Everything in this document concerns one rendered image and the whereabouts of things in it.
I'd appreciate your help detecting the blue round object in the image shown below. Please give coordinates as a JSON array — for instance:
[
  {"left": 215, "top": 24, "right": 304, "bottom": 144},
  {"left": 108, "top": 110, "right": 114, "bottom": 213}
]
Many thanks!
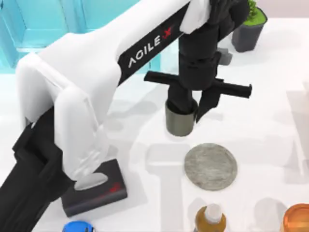
[{"left": 62, "top": 220, "right": 96, "bottom": 232}]

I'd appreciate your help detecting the grey pot with green plant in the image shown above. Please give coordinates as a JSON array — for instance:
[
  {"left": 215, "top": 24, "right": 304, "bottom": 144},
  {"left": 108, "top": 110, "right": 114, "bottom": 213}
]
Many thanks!
[{"left": 231, "top": 0, "right": 268, "bottom": 53}]

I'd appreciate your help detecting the pale grey rounded box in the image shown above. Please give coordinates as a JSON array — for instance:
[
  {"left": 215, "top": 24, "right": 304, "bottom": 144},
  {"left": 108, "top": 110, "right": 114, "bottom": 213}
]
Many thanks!
[{"left": 217, "top": 46, "right": 234, "bottom": 65}]

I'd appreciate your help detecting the black tissue box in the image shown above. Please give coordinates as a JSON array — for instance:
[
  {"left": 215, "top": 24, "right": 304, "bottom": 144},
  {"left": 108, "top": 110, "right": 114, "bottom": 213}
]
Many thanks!
[{"left": 61, "top": 159, "right": 129, "bottom": 217}]

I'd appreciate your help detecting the grey cup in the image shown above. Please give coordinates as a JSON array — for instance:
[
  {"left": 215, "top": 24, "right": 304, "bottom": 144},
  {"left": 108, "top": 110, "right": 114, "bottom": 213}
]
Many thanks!
[{"left": 165, "top": 100, "right": 197, "bottom": 137}]

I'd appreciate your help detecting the orange cup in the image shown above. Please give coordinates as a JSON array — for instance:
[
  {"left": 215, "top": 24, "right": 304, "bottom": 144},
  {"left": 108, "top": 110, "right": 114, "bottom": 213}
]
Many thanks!
[{"left": 282, "top": 203, "right": 309, "bottom": 232}]

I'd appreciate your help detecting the grey round coaster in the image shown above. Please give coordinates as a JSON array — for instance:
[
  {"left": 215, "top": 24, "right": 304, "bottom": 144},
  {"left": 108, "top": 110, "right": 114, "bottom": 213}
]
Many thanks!
[{"left": 184, "top": 143, "right": 238, "bottom": 192}]

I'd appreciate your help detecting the light blue rack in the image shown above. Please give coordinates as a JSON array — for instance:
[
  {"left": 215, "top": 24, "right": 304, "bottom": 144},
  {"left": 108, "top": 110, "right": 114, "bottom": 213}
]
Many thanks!
[{"left": 0, "top": 0, "right": 180, "bottom": 76}]

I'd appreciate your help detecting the brown bottle with white cap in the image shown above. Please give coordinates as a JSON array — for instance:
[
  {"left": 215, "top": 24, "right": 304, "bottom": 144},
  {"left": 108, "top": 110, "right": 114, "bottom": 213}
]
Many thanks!
[{"left": 193, "top": 203, "right": 228, "bottom": 232}]

